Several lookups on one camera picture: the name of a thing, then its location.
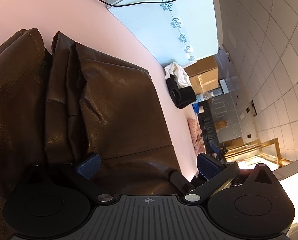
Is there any brown leather jacket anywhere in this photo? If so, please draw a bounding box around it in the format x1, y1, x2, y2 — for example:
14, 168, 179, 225
0, 28, 180, 239

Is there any pink fluffy garment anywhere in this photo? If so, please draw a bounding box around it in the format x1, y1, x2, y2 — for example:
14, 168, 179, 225
188, 119, 206, 156

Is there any brown cardboard box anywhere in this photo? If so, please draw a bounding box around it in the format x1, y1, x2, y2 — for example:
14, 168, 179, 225
184, 56, 219, 95

